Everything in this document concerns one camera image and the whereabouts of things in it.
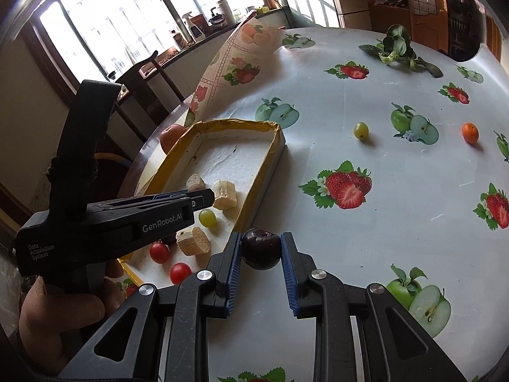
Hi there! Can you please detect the cherry tomato with stem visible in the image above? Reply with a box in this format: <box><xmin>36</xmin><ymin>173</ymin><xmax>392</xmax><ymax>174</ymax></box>
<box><xmin>149</xmin><ymin>242</ymin><xmax>170</xmax><ymax>264</ymax></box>

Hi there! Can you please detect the green grape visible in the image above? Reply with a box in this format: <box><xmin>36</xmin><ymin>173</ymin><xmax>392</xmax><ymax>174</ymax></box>
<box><xmin>354</xmin><ymin>122</ymin><xmax>369</xmax><ymax>141</ymax></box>
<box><xmin>199</xmin><ymin>209</ymin><xmax>217</xmax><ymax>229</ymax></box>

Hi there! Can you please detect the wooden cabinet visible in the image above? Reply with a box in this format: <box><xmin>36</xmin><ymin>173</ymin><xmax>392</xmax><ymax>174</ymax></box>
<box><xmin>368</xmin><ymin>0</ymin><xmax>449</xmax><ymax>53</ymax></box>

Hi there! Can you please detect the peach behind tray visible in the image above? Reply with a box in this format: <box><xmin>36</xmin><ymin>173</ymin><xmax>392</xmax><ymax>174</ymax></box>
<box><xmin>159</xmin><ymin>123</ymin><xmax>188</xmax><ymax>153</ymax></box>

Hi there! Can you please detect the white jar on sill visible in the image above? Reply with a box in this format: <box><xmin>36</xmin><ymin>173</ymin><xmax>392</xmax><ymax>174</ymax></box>
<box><xmin>217</xmin><ymin>0</ymin><xmax>236</xmax><ymax>25</ymax></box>

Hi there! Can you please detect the dark wooden chair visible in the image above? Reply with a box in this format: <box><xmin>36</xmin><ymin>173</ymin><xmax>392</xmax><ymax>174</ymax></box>
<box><xmin>107</xmin><ymin>47</ymin><xmax>190</xmax><ymax>160</ymax></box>

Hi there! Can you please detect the fruit-print tablecloth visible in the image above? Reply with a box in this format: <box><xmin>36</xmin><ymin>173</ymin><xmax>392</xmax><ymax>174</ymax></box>
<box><xmin>178</xmin><ymin>19</ymin><xmax>508</xmax><ymax>381</ymax></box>

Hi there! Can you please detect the small orange tangerine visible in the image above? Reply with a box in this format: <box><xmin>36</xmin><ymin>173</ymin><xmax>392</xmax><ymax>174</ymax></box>
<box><xmin>462</xmin><ymin>123</ymin><xmax>480</xmax><ymax>145</ymax></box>

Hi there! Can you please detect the round banana slice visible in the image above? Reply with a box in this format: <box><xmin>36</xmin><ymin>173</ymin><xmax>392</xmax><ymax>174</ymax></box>
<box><xmin>185</xmin><ymin>173</ymin><xmax>206</xmax><ymax>191</ymax></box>

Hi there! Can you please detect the green leafy vegetable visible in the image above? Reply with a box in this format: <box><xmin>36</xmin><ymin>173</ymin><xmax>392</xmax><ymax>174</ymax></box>
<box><xmin>358</xmin><ymin>24</ymin><xmax>443</xmax><ymax>79</ymax></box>

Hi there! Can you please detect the white yellow-rimmed tray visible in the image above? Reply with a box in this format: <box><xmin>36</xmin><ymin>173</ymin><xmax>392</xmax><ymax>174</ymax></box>
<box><xmin>120</xmin><ymin>119</ymin><xmax>286</xmax><ymax>288</ymax></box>

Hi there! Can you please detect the person's left hand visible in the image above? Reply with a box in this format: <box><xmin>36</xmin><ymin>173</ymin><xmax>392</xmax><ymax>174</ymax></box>
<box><xmin>18</xmin><ymin>259</ymin><xmax>124</xmax><ymax>376</ymax></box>

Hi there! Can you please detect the dark plum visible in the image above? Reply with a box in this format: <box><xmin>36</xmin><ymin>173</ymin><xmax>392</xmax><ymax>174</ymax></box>
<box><xmin>240</xmin><ymin>228</ymin><xmax>282</xmax><ymax>270</ymax></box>

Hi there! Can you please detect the wicker basket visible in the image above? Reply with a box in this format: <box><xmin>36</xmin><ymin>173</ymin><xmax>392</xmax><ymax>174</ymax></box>
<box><xmin>95</xmin><ymin>152</ymin><xmax>131</xmax><ymax>167</ymax></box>

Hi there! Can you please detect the white spray bottle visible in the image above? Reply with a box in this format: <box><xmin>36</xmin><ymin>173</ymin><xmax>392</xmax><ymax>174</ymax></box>
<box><xmin>182</xmin><ymin>12</ymin><xmax>205</xmax><ymax>42</ymax></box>

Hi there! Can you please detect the round cherry tomato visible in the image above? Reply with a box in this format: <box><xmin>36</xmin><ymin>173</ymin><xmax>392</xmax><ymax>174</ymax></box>
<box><xmin>169</xmin><ymin>262</ymin><xmax>192</xmax><ymax>285</ymax></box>

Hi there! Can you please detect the white banana chunk cube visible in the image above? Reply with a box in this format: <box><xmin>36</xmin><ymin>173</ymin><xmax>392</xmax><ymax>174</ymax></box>
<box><xmin>212</xmin><ymin>180</ymin><xmax>237</xmax><ymax>211</ymax></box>

